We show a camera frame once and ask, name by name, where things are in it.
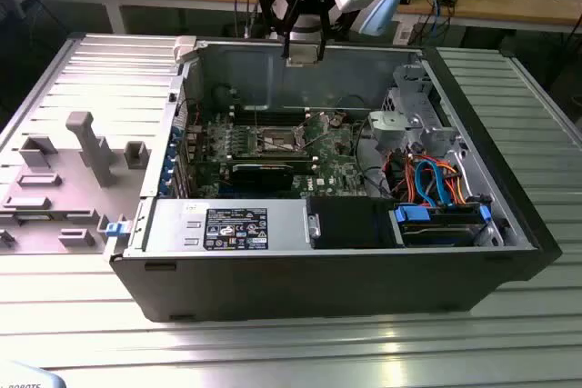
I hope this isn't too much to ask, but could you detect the pale blue teach pendant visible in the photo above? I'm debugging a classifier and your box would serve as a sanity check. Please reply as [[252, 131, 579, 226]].
[[0, 360, 67, 388]]

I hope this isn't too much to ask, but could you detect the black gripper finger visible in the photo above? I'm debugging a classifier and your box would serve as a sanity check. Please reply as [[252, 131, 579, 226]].
[[316, 0, 334, 63], [257, 0, 299, 60]]

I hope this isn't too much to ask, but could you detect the blue plastic clip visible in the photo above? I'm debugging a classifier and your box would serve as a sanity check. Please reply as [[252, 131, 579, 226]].
[[105, 221, 131, 240]]

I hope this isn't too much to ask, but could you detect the green motherboard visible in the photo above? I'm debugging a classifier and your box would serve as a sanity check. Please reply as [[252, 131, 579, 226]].
[[181, 110, 370, 201]]

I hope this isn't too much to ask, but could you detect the grey parts rack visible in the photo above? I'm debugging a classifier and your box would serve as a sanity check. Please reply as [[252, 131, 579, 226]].
[[0, 110, 151, 255]]

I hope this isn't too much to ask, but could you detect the metal socket cover frame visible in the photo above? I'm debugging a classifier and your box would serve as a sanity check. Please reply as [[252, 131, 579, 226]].
[[293, 113, 329, 152]]

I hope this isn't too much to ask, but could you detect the black open PC case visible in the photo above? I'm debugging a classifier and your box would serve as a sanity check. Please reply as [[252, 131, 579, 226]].
[[106, 35, 563, 323]]

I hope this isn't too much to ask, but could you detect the silver CPU plate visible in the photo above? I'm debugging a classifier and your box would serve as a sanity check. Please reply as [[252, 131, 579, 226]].
[[286, 45, 318, 67]]

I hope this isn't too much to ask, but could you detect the black graphics card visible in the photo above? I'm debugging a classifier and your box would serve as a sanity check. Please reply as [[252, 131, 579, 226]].
[[230, 161, 296, 192]]

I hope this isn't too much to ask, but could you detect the black power supply label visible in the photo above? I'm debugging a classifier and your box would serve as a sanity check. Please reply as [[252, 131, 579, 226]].
[[206, 208, 269, 252]]

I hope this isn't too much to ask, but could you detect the red wire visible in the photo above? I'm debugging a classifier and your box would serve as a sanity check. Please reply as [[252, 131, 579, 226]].
[[176, 97, 202, 129]]

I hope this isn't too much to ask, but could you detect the blue cable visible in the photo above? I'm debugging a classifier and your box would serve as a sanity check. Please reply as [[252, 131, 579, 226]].
[[430, 0, 446, 40]]

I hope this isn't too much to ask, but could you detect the silver power supply unit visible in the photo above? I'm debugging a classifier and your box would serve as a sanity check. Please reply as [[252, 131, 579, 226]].
[[140, 198, 315, 257]]

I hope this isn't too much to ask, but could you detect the silver drive cage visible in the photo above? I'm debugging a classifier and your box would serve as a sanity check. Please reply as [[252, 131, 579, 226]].
[[366, 63, 461, 155]]

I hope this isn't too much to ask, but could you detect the black RAM slot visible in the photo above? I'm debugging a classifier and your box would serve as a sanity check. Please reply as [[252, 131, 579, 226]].
[[221, 154, 318, 167], [232, 114, 311, 127], [232, 104, 311, 116]]

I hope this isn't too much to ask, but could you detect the black wire loop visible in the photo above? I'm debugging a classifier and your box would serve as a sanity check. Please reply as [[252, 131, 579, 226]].
[[353, 118, 396, 199]]

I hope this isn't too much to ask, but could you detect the blue wire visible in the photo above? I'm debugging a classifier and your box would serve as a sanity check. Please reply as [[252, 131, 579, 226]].
[[414, 158, 452, 210]]

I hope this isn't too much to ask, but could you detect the hard disk in blue carrier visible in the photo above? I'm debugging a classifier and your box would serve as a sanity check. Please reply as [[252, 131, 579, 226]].
[[393, 204, 493, 248]]

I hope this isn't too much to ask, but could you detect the CPU socket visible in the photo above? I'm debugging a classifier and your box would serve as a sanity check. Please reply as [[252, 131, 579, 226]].
[[255, 125, 306, 156]]

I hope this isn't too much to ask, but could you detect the orange wire bundle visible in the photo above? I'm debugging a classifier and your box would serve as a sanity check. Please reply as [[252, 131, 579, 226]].
[[385, 151, 470, 205]]

